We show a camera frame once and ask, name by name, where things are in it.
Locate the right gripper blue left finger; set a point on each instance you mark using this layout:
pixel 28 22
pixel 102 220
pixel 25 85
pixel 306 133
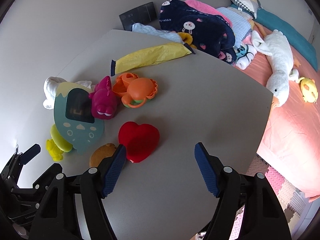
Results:
pixel 95 185

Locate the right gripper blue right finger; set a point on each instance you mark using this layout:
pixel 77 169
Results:
pixel 225 185

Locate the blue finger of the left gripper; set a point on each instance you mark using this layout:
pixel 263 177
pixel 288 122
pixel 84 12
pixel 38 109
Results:
pixel 29 154

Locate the yellow-green plastic frog toy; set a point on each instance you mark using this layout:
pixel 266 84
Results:
pixel 57 145

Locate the red heart plush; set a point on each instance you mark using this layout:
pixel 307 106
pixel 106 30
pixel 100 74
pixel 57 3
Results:
pixel 140 141

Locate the brown plush toy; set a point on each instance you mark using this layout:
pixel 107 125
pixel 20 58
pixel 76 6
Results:
pixel 102 152

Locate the teal cartoon clock board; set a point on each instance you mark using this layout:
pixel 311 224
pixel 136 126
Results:
pixel 73 117

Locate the white rolled towel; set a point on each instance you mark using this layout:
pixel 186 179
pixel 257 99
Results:
pixel 54 87

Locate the pink bed sheet mattress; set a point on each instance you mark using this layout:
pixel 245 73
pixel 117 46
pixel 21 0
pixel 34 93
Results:
pixel 291 142

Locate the magenta dinosaur toy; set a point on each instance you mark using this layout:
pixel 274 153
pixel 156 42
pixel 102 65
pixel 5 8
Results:
pixel 103 100

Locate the beige bedside desk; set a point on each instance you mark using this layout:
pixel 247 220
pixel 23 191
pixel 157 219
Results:
pixel 200 99

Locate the orange plastic crab toy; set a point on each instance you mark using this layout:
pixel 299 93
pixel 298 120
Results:
pixel 134 91

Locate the yellow chick plush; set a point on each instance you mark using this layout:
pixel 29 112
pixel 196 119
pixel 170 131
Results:
pixel 308 89

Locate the white cartoon print cloth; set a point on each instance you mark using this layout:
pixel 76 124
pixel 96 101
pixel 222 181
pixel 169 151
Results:
pixel 244 56

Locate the yellow empty snack wrapper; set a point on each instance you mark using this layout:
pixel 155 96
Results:
pixel 150 56

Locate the large white goose plush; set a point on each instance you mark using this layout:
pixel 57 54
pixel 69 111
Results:
pixel 279 55

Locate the navy rabbit print blanket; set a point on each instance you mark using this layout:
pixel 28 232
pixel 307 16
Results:
pixel 210 33

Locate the yellow black plush piece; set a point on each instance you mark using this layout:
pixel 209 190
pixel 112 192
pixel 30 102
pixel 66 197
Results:
pixel 187 38

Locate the light blue baby cloth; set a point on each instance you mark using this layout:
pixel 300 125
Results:
pixel 149 30

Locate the teal blanket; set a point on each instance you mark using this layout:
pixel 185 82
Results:
pixel 272 22

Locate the light blue dotted pillow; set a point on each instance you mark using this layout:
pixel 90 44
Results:
pixel 240 25

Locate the pink fleece blanket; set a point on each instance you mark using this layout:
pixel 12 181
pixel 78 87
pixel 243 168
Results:
pixel 207 9

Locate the patchwork checked pillow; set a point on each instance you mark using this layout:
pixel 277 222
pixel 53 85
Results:
pixel 251 6

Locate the black wall switch panel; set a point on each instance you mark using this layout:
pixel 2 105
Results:
pixel 143 14

